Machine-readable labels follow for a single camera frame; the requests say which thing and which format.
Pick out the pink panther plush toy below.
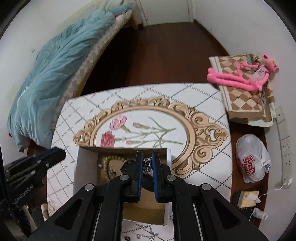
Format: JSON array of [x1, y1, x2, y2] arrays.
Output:
[[207, 55, 280, 92]]

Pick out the thin silver chain in box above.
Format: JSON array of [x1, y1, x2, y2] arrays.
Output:
[[97, 164, 117, 178]]

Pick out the bed with patterned mattress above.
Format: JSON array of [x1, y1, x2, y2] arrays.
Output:
[[49, 9, 139, 130]]

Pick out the thin silver necklace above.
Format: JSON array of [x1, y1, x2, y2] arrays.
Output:
[[135, 224, 160, 240]]

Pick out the white door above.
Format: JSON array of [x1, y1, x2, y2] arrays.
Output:
[[138, 0, 194, 26]]

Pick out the white cardboard box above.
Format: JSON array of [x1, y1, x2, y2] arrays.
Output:
[[74, 147, 171, 225]]

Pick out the patterned white tablecloth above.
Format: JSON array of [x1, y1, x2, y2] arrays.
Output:
[[46, 82, 233, 241]]

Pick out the chunky silver chain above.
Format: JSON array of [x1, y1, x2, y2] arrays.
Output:
[[142, 157, 153, 174]]

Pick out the white charger cable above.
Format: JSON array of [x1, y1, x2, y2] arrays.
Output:
[[249, 178, 293, 220]]

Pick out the white plastic bag red print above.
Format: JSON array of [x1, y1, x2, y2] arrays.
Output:
[[235, 134, 271, 183]]

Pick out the wooden bead bracelet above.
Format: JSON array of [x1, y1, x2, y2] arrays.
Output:
[[102, 155, 127, 182]]

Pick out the teal blanket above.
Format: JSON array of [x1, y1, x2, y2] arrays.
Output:
[[6, 4, 132, 152]]

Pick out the small wooden box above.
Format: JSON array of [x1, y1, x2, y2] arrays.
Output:
[[237, 191, 261, 208]]

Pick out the white power strip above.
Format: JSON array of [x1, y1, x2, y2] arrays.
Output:
[[275, 106, 293, 189]]

